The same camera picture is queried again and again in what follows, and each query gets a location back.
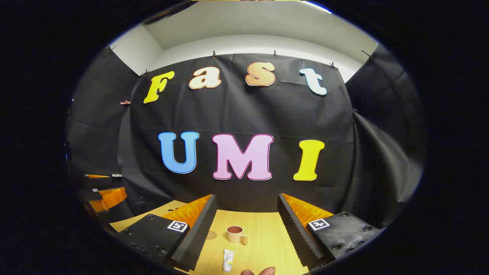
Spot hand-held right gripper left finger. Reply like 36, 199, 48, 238
115, 194, 217, 272

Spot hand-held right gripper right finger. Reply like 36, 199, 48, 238
277, 193, 382, 268

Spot beige cup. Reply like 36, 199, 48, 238
226, 225, 248, 245

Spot white toothpaste tube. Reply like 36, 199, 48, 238
223, 249, 235, 272

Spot wooden desktop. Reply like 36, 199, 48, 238
110, 200, 310, 275

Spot black backdrop cloth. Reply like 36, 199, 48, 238
65, 44, 426, 230

